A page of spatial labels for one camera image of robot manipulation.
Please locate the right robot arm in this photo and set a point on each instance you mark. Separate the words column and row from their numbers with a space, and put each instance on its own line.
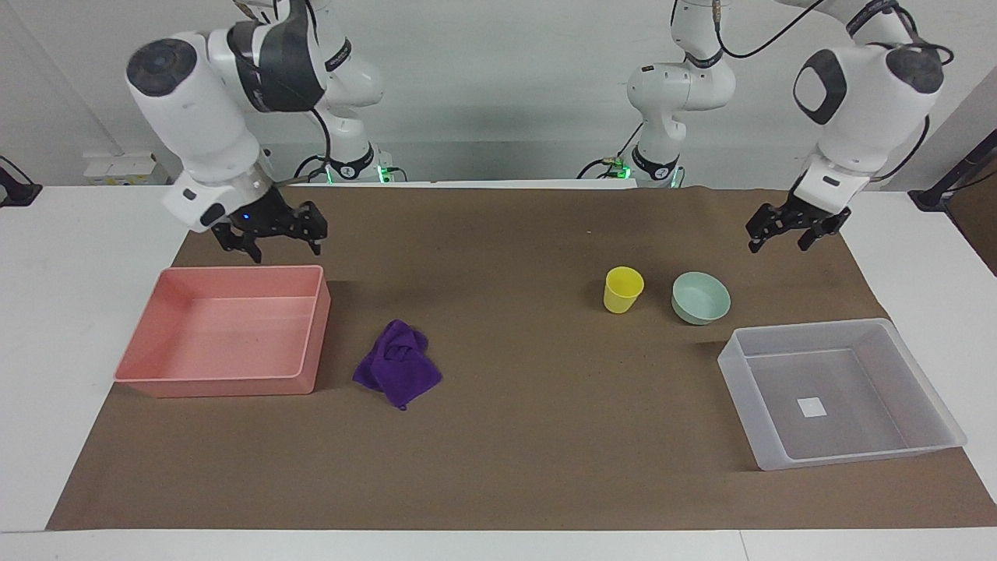
column 195, row 109

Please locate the pink plastic box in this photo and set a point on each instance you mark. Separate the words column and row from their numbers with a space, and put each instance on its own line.
column 226, row 343

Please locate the clear plastic box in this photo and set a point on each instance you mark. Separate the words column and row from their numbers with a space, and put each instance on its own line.
column 841, row 405

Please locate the black stand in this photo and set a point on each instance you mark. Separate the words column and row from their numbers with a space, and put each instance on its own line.
column 946, row 183
column 17, row 191

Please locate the light green bowl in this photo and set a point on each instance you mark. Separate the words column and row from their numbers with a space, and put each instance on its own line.
column 699, row 302

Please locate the purple cloth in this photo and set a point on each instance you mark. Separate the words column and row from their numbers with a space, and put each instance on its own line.
column 393, row 366

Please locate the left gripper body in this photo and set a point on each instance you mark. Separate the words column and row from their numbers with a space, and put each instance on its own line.
column 812, row 210

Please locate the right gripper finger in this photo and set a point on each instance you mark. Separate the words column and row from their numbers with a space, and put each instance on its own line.
column 315, row 222
column 234, row 238

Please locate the white and yellow carton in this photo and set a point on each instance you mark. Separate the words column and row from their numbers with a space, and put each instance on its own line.
column 121, row 167

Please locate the yellow plastic cup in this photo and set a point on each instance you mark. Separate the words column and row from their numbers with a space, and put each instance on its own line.
column 621, row 292

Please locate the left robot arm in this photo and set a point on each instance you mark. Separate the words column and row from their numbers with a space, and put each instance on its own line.
column 864, row 117

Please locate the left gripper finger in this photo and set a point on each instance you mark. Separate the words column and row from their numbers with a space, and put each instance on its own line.
column 769, row 222
column 827, row 226

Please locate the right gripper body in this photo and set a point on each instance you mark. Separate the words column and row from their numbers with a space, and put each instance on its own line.
column 257, row 214

